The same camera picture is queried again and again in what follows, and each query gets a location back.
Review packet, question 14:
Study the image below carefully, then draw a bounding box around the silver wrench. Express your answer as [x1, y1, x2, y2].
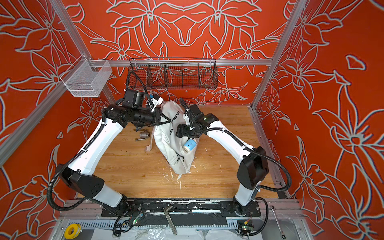
[270, 206, 287, 240]

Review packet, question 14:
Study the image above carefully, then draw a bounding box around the yellow tape roll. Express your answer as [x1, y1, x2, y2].
[64, 224, 82, 240]

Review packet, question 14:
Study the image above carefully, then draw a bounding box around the black wire wall basket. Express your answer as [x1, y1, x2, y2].
[126, 58, 219, 90]

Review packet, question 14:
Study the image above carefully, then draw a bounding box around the blue mug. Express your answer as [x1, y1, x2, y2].
[183, 138, 198, 153]

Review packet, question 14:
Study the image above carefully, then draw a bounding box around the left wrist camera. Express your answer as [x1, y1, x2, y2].
[150, 94, 164, 112]

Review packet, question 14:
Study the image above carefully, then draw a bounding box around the white wire wall basket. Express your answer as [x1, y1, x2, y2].
[60, 55, 112, 97]

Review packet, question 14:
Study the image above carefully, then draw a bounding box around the white backpack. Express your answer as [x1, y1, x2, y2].
[151, 101, 198, 175]

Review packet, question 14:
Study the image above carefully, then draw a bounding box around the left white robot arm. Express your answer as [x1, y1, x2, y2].
[47, 88, 171, 217]

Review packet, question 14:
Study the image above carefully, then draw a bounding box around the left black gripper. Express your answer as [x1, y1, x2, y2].
[134, 108, 173, 126]

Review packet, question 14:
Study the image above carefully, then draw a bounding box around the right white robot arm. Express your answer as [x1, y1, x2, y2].
[176, 99, 292, 216]

